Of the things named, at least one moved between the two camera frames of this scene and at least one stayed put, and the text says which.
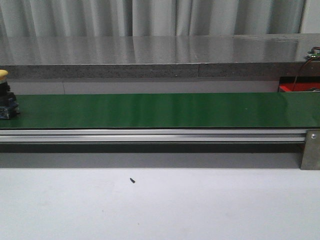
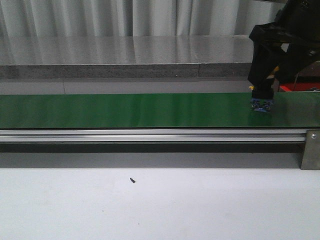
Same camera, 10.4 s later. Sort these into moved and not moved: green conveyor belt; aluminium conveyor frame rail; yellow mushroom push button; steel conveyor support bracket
Moved: yellow mushroom push button
Not moved: aluminium conveyor frame rail; green conveyor belt; steel conveyor support bracket
